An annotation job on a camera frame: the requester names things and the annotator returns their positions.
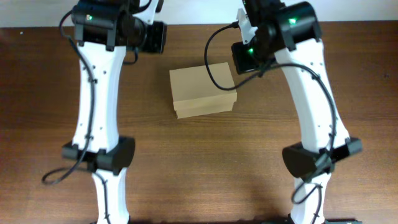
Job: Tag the brown cardboard box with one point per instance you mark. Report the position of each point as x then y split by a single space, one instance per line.
194 94

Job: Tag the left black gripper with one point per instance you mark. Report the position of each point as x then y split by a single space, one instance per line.
158 45

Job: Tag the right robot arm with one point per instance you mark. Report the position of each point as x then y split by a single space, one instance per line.
278 36

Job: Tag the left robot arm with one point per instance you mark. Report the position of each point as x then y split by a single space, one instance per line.
104 32

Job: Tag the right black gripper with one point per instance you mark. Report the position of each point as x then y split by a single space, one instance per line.
244 65

